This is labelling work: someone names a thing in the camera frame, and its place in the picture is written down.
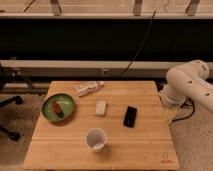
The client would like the black floor cable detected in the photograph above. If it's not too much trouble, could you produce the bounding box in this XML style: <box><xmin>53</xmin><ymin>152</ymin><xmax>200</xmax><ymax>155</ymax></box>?
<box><xmin>172</xmin><ymin>97</ymin><xmax>196</xmax><ymax>123</ymax></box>

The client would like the red-brown food piece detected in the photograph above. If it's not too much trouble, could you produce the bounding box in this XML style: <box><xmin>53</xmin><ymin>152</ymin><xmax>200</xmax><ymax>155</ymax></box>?
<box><xmin>52</xmin><ymin>101</ymin><xmax>64</xmax><ymax>118</ymax></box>

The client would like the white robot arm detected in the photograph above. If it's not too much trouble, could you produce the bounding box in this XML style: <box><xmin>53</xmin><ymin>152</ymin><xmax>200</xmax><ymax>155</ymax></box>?
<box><xmin>159</xmin><ymin>60</ymin><xmax>213</xmax><ymax>112</ymax></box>

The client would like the black office chair base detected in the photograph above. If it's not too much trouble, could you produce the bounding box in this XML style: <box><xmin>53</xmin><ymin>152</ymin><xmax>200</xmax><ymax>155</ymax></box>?
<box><xmin>0</xmin><ymin>63</ymin><xmax>24</xmax><ymax>142</ymax></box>

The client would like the black hanging cable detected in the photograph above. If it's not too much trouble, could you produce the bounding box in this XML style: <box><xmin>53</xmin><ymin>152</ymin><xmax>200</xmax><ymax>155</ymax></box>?
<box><xmin>119</xmin><ymin>9</ymin><xmax>157</xmax><ymax>77</ymax></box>

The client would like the green plate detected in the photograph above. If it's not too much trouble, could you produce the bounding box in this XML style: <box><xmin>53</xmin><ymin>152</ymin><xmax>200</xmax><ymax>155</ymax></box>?
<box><xmin>42</xmin><ymin>93</ymin><xmax>75</xmax><ymax>122</ymax></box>

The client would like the black smartphone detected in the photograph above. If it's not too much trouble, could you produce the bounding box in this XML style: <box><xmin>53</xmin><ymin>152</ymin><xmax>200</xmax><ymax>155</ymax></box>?
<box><xmin>123</xmin><ymin>106</ymin><xmax>137</xmax><ymax>128</ymax></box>

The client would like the white sponge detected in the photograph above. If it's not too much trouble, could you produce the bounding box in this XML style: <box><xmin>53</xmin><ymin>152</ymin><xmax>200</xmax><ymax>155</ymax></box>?
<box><xmin>96</xmin><ymin>100</ymin><xmax>107</xmax><ymax>116</ymax></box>

